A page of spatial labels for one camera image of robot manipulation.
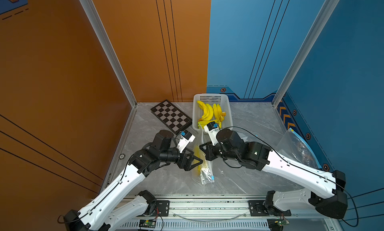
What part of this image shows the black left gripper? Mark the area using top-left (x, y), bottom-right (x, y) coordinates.
top-left (159, 146), bottom-right (203, 171)

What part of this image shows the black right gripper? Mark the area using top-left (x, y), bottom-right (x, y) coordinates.
top-left (197, 139), bottom-right (241, 162)

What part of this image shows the aluminium corner post left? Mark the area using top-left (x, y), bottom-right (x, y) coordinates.
top-left (79, 0), bottom-right (137, 108)

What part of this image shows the white perforated plastic basket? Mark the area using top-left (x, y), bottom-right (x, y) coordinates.
top-left (192, 94), bottom-right (233, 131)

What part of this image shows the clear zip bag white seal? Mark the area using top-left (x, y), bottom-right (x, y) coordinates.
top-left (192, 129), bottom-right (215, 186)

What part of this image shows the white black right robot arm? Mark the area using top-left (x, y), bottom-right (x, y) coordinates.
top-left (200, 127), bottom-right (348, 219)

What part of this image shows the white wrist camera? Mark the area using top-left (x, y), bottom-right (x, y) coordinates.
top-left (204, 121), bottom-right (220, 146)
top-left (177, 130), bottom-right (195, 153)

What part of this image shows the clear zip bag blue seal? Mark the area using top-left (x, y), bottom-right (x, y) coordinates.
top-left (276, 128), bottom-right (321, 169)

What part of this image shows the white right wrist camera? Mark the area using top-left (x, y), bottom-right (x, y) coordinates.
top-left (204, 121), bottom-right (220, 146)

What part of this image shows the aluminium front rail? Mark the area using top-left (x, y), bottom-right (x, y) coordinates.
top-left (79, 194), bottom-right (331, 231)

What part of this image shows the green circuit board right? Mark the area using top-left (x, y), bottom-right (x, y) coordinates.
top-left (275, 219), bottom-right (290, 227)

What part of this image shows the green circuit board left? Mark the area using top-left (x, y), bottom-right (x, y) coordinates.
top-left (138, 220), bottom-right (157, 230)

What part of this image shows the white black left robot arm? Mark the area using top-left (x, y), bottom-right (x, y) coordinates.
top-left (61, 130), bottom-right (203, 231)

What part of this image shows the small yellow banana bunch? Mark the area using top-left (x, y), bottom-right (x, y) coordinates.
top-left (197, 160), bottom-right (211, 179)

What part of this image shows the black white chessboard box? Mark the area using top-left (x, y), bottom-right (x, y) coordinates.
top-left (151, 100), bottom-right (192, 135)

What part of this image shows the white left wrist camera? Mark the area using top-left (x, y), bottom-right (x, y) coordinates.
top-left (177, 130), bottom-right (195, 153)

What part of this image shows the aluminium corner post right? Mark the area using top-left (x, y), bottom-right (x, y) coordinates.
top-left (272, 0), bottom-right (340, 108)

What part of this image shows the aluminium corner post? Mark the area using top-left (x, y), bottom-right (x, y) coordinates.
top-left (272, 0), bottom-right (340, 108)
top-left (79, 0), bottom-right (137, 108)

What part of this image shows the green circuit board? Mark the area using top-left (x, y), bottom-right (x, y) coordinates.
top-left (275, 219), bottom-right (290, 227)
top-left (138, 220), bottom-right (157, 230)

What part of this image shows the yellow green banana bunch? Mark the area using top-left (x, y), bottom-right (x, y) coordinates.
top-left (213, 104), bottom-right (227, 123)

